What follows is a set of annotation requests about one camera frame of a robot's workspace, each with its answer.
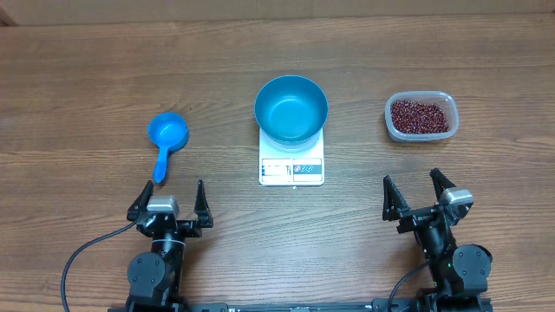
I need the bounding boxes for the red beans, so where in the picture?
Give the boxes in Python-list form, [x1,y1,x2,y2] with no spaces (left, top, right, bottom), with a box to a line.
[390,100,449,134]

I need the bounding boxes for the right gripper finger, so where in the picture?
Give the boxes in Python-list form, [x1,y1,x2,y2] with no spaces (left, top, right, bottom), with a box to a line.
[429,168,456,202]
[382,176,410,221]

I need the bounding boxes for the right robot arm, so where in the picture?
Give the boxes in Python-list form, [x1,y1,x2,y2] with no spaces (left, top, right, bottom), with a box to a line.
[382,168,493,312]

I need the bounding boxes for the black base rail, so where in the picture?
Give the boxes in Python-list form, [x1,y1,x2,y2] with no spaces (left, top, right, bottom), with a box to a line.
[108,298,494,312]

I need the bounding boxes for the blue metal bowl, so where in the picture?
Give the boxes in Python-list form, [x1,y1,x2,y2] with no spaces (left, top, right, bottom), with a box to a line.
[253,75,330,145]

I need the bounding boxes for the blue plastic measuring scoop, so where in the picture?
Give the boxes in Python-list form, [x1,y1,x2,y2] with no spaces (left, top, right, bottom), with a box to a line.
[147,112,189,184]

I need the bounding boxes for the clear plastic food container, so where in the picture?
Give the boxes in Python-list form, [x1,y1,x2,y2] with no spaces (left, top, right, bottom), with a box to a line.
[385,91,460,143]

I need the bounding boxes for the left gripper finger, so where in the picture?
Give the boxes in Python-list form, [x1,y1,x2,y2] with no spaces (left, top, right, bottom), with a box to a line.
[127,180,153,221]
[194,179,213,228]

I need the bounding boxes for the white digital kitchen scale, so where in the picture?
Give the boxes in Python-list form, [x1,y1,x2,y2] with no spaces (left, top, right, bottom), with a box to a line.
[258,129,325,186]

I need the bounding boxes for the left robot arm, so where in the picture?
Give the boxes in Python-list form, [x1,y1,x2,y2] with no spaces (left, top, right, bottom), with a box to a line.
[125,180,213,311]

